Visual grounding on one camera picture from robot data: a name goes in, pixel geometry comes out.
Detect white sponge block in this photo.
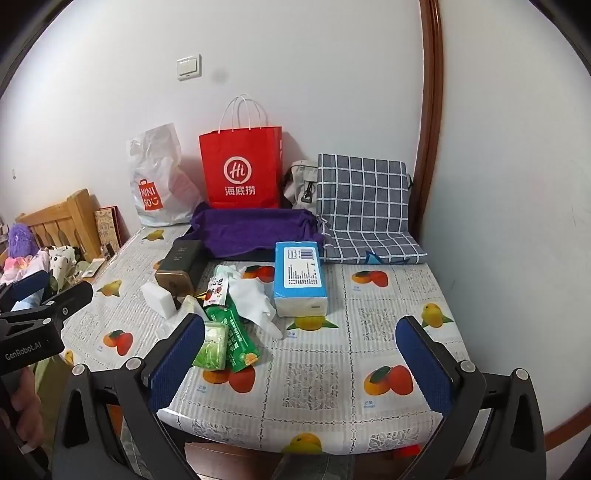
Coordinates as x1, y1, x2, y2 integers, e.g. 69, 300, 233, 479
140, 282, 177, 319

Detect green snack sachet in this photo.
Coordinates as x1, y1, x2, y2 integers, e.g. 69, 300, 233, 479
205, 298, 259, 372

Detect fruit print wipes packet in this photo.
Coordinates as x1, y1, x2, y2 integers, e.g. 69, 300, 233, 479
204, 275, 229, 307

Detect white and mint sock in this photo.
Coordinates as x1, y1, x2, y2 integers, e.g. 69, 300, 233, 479
214, 264, 283, 340

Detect person's left hand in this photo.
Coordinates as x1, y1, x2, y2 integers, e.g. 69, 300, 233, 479
11, 367, 44, 454

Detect panda print bedding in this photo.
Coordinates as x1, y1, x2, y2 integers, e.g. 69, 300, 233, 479
1, 246, 77, 293

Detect purple plush toy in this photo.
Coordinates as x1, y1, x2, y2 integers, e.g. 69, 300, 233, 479
8, 223, 39, 258

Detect dark green gold box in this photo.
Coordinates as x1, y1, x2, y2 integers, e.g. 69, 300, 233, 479
154, 238, 205, 297

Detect patterned hardcover book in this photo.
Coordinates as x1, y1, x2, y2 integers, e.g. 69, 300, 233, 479
94, 206, 129, 259

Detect fruit print tablecloth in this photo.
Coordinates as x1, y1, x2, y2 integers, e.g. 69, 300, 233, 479
62, 227, 468, 455

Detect purple fleece cloth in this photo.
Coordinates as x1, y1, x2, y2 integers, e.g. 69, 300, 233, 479
182, 202, 324, 261

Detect blue tissue box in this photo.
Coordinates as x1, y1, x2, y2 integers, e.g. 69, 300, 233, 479
273, 241, 329, 318

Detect white Miniso plastic bag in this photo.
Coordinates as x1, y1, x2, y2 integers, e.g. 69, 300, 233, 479
126, 123, 202, 227

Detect red paper shopping bag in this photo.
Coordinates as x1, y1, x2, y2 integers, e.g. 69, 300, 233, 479
198, 110, 283, 209

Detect beige canvas bag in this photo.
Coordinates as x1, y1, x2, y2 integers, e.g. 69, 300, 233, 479
281, 160, 318, 214

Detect grey checked folded cushion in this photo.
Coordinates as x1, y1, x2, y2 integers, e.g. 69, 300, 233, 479
317, 153, 428, 265

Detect white wall switch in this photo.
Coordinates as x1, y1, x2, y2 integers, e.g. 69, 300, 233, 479
177, 54, 202, 81

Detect brown wooden door frame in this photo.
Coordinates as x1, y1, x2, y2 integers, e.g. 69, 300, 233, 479
409, 0, 445, 240

